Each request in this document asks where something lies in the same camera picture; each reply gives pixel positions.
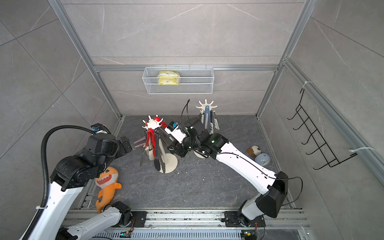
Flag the red handled steel tongs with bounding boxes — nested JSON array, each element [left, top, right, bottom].
[[154, 116, 168, 129]]

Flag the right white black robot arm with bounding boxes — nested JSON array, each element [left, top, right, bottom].
[[162, 121, 289, 227]]

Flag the black steel tongs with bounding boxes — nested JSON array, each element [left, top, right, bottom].
[[154, 128, 175, 174]]

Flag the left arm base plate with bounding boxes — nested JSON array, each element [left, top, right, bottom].
[[118, 211, 148, 228]]

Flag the cream utensil stand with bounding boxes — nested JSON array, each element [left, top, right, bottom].
[[193, 99, 220, 159], [142, 115, 178, 174]]

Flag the grey blue dome toy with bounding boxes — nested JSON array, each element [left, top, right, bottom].
[[255, 153, 271, 167]]

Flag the yellow packet in basket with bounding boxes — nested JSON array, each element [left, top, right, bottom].
[[157, 71, 180, 86]]

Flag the blue handled cream tongs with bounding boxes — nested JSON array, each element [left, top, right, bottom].
[[204, 106, 211, 131]]

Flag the brown white plush toy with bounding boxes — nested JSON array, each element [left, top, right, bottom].
[[247, 146, 262, 158]]

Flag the white wire mesh basket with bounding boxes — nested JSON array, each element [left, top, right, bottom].
[[142, 67, 215, 95]]

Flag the slim white tongs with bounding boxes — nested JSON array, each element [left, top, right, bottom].
[[210, 110, 220, 134]]

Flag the black wire wall hook rack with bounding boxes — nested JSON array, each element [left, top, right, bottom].
[[287, 89, 358, 171]]

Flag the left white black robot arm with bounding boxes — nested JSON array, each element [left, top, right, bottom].
[[21, 124, 134, 240]]

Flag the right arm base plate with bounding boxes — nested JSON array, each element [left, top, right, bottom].
[[221, 211, 266, 228]]

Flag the red sleeved steel tongs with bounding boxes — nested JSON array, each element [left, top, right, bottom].
[[145, 128, 156, 161]]

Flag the red pink paw tongs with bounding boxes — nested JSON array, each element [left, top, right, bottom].
[[133, 136, 147, 148]]

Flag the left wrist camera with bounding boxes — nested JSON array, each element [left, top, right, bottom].
[[91, 123, 111, 134]]

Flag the orange monster plush toy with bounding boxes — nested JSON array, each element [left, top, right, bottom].
[[95, 167, 122, 213]]

